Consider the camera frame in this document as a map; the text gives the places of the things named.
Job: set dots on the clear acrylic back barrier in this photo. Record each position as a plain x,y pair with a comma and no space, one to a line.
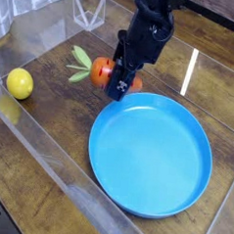
197,77

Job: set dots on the blue round plastic tray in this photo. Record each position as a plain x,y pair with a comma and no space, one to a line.
150,155

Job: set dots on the clear acrylic corner bracket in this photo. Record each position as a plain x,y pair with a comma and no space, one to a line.
86,19

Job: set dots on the orange toy carrot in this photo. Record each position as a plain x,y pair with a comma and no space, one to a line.
99,71

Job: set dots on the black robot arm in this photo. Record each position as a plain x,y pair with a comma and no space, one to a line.
157,8

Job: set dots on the clear acrylic barrier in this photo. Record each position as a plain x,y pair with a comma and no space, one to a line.
197,77
106,217

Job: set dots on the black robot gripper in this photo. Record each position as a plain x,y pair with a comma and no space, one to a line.
142,43

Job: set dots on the yellow toy lemon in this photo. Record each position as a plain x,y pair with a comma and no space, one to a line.
20,83

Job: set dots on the clear acrylic front barrier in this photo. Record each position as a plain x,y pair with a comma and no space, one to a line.
106,217

